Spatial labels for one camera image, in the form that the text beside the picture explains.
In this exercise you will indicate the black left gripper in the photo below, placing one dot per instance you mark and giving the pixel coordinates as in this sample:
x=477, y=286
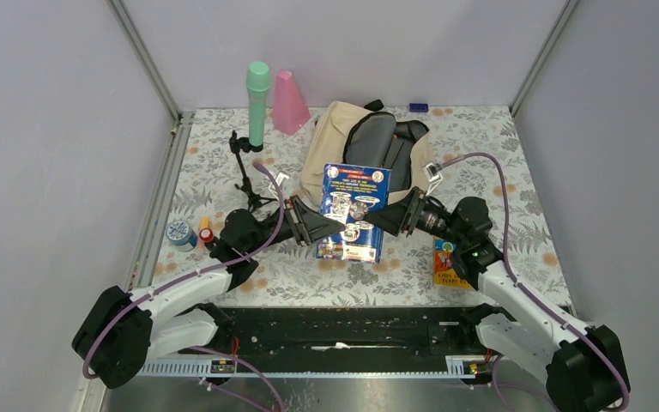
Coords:
x=306, y=224

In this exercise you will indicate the mint green microphone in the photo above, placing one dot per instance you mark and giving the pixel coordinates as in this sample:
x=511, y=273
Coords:
x=258, y=82

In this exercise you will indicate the yellow treehouse paperback book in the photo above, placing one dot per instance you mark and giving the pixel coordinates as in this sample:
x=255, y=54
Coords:
x=443, y=270

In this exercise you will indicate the black mini tripod stand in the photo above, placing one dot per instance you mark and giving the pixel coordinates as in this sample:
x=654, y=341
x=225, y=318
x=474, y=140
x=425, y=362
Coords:
x=237, y=146

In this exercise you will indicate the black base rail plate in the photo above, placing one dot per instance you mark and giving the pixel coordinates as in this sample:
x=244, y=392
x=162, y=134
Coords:
x=358, y=342

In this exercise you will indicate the beige canvas backpack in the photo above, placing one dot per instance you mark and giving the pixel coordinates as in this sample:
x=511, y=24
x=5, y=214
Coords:
x=356, y=136

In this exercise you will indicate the blue comic paperback book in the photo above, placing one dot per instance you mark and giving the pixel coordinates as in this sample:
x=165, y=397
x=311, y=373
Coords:
x=349, y=193

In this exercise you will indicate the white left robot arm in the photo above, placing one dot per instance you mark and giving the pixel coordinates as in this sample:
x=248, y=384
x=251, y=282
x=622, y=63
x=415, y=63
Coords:
x=124, y=330

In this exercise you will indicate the pink plastic cone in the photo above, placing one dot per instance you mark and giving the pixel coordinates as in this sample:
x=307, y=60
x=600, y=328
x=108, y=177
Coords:
x=290, y=111

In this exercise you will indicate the small blue block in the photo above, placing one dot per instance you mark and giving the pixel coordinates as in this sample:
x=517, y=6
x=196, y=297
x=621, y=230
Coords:
x=418, y=107

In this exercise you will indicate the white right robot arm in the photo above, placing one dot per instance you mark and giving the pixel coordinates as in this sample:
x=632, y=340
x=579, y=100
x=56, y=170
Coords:
x=581, y=366

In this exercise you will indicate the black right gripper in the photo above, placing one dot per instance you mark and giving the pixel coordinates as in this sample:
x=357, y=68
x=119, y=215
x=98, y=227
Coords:
x=403, y=215

